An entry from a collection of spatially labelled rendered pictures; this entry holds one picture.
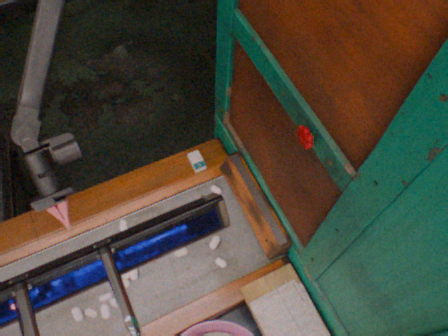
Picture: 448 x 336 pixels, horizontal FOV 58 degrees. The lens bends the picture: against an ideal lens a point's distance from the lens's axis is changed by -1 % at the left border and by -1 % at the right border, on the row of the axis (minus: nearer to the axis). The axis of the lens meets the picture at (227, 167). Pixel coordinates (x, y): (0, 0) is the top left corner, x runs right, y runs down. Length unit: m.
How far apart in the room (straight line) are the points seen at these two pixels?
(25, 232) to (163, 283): 0.40
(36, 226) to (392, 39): 1.00
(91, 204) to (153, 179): 0.19
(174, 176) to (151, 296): 0.34
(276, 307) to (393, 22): 0.76
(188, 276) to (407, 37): 0.83
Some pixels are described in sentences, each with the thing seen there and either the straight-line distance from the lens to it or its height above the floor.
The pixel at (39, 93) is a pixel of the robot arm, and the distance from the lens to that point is 1.04.
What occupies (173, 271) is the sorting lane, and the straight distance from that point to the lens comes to 1.13.
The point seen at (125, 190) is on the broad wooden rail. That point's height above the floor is 0.77.
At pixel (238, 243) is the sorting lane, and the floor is 0.74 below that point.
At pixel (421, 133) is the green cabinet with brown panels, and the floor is 1.45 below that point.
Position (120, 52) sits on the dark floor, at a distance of 2.61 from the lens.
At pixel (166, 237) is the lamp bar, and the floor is 1.08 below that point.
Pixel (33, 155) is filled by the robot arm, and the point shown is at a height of 1.00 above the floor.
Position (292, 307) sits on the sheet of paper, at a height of 0.78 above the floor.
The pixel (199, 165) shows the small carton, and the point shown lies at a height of 0.78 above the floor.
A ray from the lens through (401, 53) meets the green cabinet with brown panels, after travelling 0.52.
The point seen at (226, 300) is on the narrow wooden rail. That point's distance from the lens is 1.08.
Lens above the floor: 1.83
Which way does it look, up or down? 61 degrees down
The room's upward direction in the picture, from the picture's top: 5 degrees clockwise
